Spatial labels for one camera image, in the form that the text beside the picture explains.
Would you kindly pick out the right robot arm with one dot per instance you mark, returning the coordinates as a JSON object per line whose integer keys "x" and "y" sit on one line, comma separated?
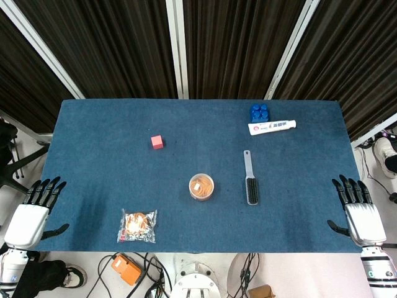
{"x": 378, "y": 270}

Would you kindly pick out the white frame post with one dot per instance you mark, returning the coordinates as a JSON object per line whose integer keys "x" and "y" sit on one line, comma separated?
{"x": 177, "y": 49}
{"x": 291, "y": 46}
{"x": 43, "y": 46}

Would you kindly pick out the white toothpaste tube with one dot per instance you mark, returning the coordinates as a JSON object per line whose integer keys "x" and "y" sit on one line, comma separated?
{"x": 271, "y": 127}

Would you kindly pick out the black and white sneaker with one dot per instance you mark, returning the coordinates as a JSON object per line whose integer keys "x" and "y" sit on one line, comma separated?
{"x": 74, "y": 276}

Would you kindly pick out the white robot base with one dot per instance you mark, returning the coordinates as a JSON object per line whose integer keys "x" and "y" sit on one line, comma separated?
{"x": 194, "y": 284}

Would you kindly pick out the round container of orange snacks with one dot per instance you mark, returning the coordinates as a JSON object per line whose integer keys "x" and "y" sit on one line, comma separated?
{"x": 201, "y": 186}

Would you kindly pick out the blue building block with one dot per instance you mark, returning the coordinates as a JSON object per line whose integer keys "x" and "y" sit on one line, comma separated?
{"x": 260, "y": 113}

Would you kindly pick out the clear bag of snacks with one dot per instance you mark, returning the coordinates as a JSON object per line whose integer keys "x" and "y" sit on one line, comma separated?
{"x": 137, "y": 225}

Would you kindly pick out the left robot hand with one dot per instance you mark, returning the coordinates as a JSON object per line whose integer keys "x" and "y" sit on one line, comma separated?
{"x": 26, "y": 223}

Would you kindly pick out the pink cube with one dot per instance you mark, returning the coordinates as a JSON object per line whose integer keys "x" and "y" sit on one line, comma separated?
{"x": 157, "y": 142}

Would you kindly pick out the blue table cloth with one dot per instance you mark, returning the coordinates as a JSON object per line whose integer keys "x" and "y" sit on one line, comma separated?
{"x": 198, "y": 174}

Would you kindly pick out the grey brush with black bristles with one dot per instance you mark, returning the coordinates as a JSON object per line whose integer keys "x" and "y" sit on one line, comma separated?
{"x": 250, "y": 183}

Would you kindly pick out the brown cardboard box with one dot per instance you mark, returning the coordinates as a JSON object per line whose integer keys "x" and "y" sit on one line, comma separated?
{"x": 262, "y": 291}

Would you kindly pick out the black trouser leg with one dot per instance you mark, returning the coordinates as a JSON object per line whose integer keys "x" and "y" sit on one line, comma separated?
{"x": 34, "y": 279}

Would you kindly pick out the black office chair base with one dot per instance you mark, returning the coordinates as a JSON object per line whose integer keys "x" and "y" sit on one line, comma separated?
{"x": 17, "y": 164}

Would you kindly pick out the orange power box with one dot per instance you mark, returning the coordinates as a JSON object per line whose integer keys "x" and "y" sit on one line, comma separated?
{"x": 125, "y": 268}

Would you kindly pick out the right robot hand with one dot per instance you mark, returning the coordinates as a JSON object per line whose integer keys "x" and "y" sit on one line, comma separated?
{"x": 364, "y": 220}

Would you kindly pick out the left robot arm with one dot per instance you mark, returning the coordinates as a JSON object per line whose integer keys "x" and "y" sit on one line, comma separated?
{"x": 10, "y": 270}

